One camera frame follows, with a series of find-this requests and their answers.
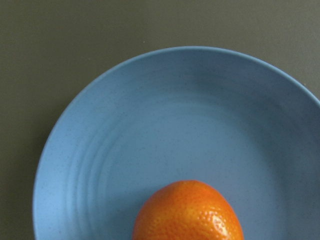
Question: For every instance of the blue round plate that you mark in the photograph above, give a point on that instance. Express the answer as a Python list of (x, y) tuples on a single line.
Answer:
[(235, 122)]

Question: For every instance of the orange mandarin fruit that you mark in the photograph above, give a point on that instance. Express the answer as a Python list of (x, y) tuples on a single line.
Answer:
[(187, 210)]

